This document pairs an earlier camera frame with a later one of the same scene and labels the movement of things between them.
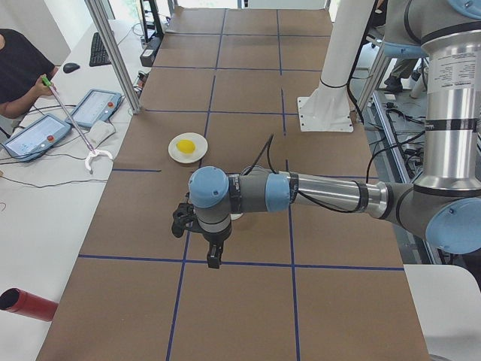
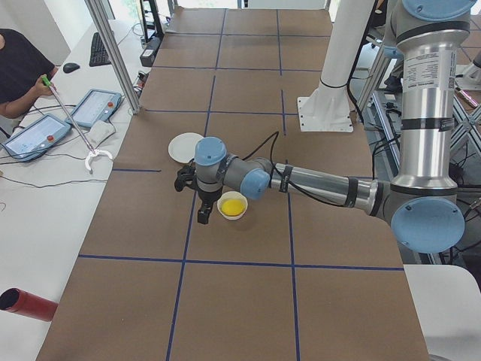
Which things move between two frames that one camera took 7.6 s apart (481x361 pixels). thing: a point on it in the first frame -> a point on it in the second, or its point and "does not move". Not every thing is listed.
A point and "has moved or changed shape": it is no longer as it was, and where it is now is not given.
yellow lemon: x=186 y=146 has moved or changed shape
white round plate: x=197 y=155 does not move
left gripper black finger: x=219 y=249 -> x=207 y=214
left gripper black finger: x=213 y=256 -> x=204 y=213
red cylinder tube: x=19 y=301 does not move
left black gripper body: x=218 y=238 -> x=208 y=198
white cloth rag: x=100 y=131 does not move
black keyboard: x=98 y=53 does not move
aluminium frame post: x=117 y=58 does not move
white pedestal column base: x=327 y=108 does not move
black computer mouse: x=71 y=67 does not move
